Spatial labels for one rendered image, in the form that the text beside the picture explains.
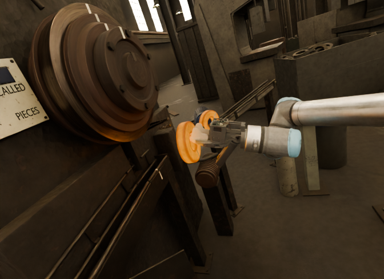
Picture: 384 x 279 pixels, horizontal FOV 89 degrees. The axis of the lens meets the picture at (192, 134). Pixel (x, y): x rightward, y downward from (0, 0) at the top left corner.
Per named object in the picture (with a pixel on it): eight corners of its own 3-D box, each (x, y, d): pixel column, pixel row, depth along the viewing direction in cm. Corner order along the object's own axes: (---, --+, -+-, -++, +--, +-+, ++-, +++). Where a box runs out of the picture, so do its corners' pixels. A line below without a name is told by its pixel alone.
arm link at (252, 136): (257, 144, 71) (258, 159, 63) (243, 143, 72) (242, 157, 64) (260, 122, 67) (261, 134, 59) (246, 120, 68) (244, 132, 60)
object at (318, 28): (323, 67, 450) (320, 14, 411) (366, 69, 347) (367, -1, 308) (300, 74, 452) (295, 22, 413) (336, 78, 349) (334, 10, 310)
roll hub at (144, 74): (119, 126, 62) (75, 30, 52) (156, 100, 86) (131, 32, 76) (134, 122, 60) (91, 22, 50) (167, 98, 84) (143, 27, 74)
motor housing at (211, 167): (215, 239, 128) (191, 172, 109) (219, 213, 147) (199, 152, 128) (235, 240, 123) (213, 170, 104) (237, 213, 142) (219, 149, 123)
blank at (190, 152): (171, 136, 64) (180, 134, 63) (183, 115, 77) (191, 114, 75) (187, 172, 71) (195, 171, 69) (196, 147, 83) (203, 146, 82)
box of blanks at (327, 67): (300, 120, 245) (294, 56, 217) (275, 104, 322) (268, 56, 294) (390, 96, 232) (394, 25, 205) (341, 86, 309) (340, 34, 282)
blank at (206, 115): (210, 139, 127) (214, 139, 124) (195, 127, 117) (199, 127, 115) (219, 118, 130) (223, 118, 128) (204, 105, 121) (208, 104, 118)
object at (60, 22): (88, 171, 61) (-11, -1, 44) (154, 117, 101) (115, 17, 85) (104, 169, 59) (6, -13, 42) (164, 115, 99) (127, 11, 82)
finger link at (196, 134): (184, 123, 70) (210, 126, 68) (184, 138, 73) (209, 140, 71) (181, 127, 68) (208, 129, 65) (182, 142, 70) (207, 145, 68)
